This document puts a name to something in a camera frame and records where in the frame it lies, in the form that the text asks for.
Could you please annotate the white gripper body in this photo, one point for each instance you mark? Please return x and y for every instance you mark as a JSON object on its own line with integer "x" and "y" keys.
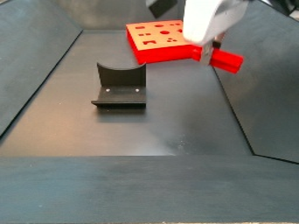
{"x": 209, "y": 17}

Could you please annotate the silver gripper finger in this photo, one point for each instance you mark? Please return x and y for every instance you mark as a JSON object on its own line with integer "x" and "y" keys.
{"x": 208, "y": 49}
{"x": 217, "y": 42}

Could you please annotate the red star-profile bar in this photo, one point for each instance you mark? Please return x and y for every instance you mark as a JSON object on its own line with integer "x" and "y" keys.
{"x": 226, "y": 60}

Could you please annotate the black curved fixture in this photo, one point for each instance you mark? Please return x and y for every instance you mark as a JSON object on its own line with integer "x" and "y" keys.
{"x": 122, "y": 87}

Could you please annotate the red block with shaped holes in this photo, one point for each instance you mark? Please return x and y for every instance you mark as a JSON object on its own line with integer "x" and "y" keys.
{"x": 157, "y": 42}

